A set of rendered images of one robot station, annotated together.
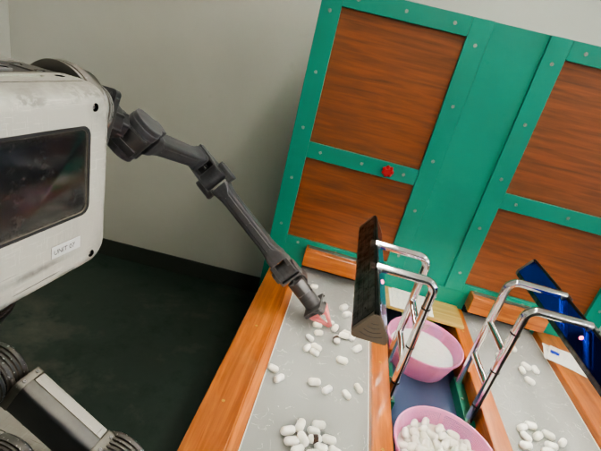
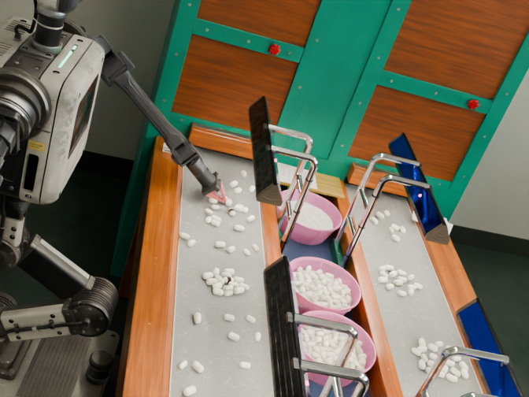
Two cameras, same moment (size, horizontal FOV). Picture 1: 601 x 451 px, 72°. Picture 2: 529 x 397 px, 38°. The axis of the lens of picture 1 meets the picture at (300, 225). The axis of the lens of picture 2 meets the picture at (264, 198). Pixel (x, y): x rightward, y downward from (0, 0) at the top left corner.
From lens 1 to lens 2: 1.38 m
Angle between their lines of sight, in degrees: 17
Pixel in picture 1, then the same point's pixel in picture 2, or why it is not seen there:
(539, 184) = (412, 62)
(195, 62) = not seen: outside the picture
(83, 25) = not seen: outside the picture
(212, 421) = (153, 270)
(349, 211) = (235, 87)
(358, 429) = (258, 274)
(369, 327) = (270, 194)
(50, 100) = (94, 66)
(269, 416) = (190, 268)
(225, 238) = not seen: hidden behind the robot
